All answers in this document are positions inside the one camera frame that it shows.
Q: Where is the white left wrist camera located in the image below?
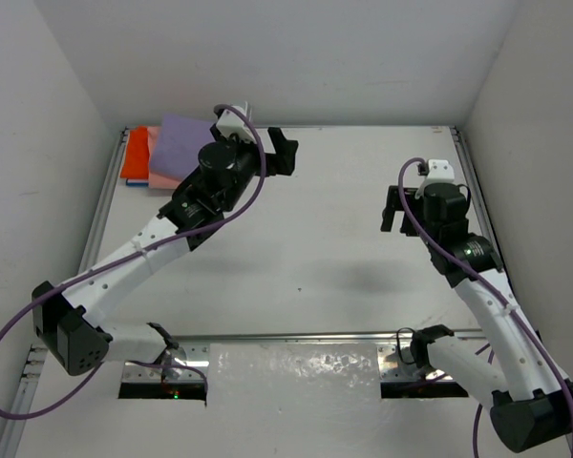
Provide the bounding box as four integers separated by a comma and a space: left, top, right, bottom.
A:
214, 101, 255, 143

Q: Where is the folded orange t-shirt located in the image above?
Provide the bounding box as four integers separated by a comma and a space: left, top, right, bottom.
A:
119, 126, 150, 180

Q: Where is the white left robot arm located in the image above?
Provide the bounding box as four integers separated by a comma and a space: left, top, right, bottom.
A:
32, 127, 299, 376

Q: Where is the aluminium front table rail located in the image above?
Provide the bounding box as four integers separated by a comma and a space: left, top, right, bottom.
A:
171, 328, 483, 345

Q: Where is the purple t-shirt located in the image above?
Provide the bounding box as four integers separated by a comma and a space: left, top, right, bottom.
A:
160, 114, 214, 178

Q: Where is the folded pink t-shirt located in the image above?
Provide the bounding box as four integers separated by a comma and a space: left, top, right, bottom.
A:
147, 126, 184, 190

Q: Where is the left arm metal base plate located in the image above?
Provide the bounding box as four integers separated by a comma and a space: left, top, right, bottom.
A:
125, 346, 209, 385

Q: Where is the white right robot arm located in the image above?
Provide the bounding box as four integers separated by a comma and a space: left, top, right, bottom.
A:
381, 183, 573, 456

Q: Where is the aluminium table rail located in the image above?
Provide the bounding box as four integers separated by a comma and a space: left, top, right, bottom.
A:
450, 126, 506, 271
77, 127, 130, 276
171, 328, 483, 345

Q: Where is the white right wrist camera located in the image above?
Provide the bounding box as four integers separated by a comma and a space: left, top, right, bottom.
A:
415, 159, 455, 199

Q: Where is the white foam front cover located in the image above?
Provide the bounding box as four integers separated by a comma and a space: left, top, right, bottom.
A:
17, 343, 508, 457

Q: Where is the aluminium right table rail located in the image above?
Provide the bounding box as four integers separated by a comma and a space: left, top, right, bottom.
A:
450, 126, 506, 271

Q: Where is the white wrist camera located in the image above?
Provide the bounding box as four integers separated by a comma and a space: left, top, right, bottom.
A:
415, 159, 455, 199
214, 101, 255, 143

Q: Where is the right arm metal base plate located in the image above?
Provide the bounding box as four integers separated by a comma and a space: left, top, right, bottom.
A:
376, 343, 453, 384

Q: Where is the aluminium left table rail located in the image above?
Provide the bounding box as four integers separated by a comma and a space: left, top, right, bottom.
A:
77, 127, 130, 276

